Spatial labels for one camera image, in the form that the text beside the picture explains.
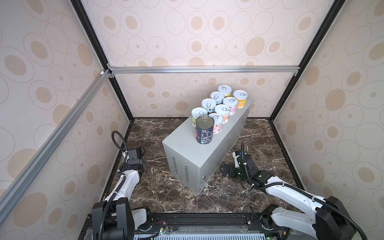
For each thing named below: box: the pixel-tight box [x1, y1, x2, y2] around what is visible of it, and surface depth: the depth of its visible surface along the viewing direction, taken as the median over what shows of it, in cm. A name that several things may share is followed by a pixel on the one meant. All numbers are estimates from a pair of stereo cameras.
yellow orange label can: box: [233, 90, 249, 109], surface depth 78 cm
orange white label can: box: [214, 104, 231, 125], surface depth 70 cm
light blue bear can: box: [210, 91, 225, 105], surface depth 76 cm
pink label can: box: [223, 96, 238, 116], surface depth 74 cm
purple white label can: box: [208, 113, 224, 134], surface depth 67 cm
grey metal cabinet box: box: [162, 99, 254, 195], surface depth 67 cm
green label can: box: [191, 107, 208, 127], surface depth 69 cm
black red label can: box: [195, 115, 215, 145], surface depth 59 cm
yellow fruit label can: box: [218, 85, 233, 98], surface depth 81 cm
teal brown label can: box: [201, 98, 217, 113], surface depth 73 cm
